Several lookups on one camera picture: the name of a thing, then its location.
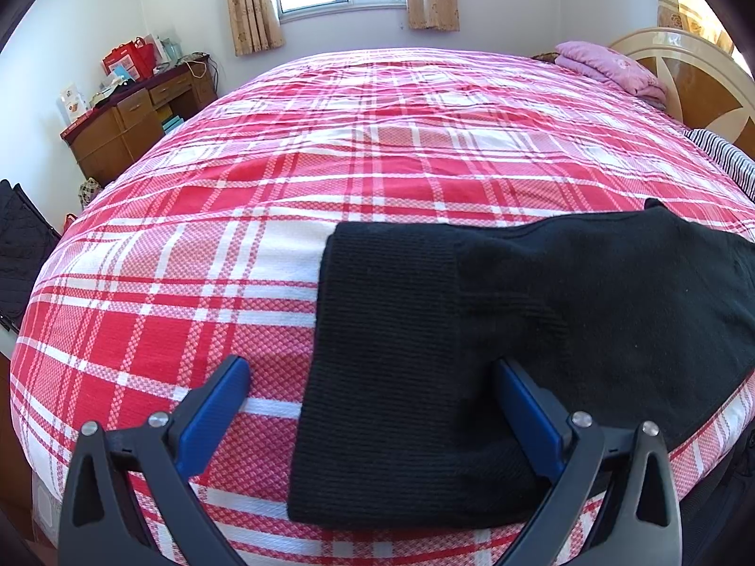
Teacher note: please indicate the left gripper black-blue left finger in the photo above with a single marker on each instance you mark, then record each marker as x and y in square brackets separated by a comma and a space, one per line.
[101, 522]

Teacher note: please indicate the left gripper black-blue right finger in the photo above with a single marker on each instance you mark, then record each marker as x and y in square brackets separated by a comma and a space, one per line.
[639, 520]

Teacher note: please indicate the black pants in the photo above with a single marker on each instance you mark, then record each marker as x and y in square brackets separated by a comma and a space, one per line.
[629, 316]

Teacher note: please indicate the dark backpack on floor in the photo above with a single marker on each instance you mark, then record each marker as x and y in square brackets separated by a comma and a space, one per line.
[718, 523]

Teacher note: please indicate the black folding chair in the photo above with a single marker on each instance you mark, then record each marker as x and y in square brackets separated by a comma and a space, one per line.
[26, 242]

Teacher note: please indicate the red plaid bed sheet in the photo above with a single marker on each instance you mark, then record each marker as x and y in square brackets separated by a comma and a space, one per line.
[210, 245]

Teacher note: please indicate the patterned paper bag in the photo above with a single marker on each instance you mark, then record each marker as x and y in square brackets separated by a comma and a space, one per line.
[88, 191]

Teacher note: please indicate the striped grey pillow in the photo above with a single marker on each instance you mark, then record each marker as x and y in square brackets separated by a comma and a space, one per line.
[733, 161]

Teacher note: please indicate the brown wooden desk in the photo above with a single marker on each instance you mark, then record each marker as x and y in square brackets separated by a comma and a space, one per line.
[121, 129]

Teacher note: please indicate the teal box under desk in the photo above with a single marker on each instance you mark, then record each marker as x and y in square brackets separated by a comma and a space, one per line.
[172, 123]

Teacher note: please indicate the white greeting card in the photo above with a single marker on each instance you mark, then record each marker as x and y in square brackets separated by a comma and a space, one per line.
[72, 104]

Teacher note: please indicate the cream and brown headboard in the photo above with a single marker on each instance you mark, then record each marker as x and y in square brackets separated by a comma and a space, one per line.
[706, 89]

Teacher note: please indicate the folded pink blanket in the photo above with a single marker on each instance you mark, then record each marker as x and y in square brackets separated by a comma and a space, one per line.
[611, 67]

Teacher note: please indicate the red gift bag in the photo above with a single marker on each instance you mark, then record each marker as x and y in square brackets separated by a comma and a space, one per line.
[138, 57]

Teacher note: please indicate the yellow side curtain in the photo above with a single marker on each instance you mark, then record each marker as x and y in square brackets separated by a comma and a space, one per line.
[696, 17]

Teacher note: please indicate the left beige curtain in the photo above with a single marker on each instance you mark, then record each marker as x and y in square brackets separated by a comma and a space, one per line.
[255, 26]

